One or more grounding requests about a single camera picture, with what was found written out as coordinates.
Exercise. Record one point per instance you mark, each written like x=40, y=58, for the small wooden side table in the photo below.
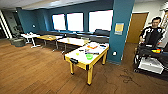
x=48, y=38

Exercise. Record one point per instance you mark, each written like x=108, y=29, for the dark back cushion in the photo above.
x=101, y=32

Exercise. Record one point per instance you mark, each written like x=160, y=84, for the grey round armchair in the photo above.
x=17, y=42

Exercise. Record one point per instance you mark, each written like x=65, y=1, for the black wheeled cart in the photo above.
x=150, y=63

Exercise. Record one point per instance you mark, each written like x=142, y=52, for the white wall outlet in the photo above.
x=114, y=53

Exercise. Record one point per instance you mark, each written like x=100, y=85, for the yellow wall sign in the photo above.
x=119, y=28

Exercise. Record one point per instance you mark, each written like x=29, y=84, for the bright office window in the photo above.
x=59, y=22
x=101, y=21
x=75, y=22

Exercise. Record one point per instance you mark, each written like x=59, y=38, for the colourful board game box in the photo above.
x=92, y=51

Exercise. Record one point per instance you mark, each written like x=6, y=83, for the brown wooden door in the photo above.
x=136, y=28

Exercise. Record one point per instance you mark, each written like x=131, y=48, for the long light wooden table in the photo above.
x=71, y=41

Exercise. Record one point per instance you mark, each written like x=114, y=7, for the white table with items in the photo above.
x=83, y=63

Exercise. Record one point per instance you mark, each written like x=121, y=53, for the person in dark clothes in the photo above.
x=152, y=33

